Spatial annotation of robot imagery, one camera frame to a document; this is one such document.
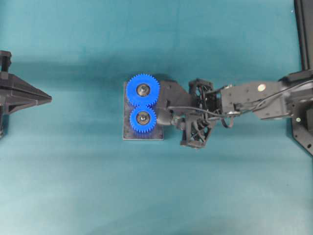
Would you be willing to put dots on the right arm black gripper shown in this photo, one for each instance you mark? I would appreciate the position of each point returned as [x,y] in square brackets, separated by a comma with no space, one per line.
[199,118]

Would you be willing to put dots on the small blue plastic gear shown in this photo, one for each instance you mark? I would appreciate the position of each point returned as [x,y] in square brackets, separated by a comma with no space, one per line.
[143,127]

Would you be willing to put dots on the large blue plastic gear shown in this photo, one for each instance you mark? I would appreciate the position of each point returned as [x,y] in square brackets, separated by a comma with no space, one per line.
[133,90]

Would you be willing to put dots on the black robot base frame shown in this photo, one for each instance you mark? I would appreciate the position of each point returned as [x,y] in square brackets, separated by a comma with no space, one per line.
[304,36]

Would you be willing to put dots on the threaded shaft in large gear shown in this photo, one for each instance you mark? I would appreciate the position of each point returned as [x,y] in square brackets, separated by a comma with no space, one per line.
[143,89]

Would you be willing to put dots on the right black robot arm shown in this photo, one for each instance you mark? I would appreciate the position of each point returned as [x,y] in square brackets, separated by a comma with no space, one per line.
[267,100]

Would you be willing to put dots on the green cloth table mat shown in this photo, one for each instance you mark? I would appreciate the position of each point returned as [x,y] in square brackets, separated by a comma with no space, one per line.
[64,167]

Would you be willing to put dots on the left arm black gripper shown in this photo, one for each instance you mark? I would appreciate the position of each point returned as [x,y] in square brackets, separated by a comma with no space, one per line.
[11,82]

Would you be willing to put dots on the grey metal base plate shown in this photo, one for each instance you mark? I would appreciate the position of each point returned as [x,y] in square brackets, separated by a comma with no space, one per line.
[157,134]

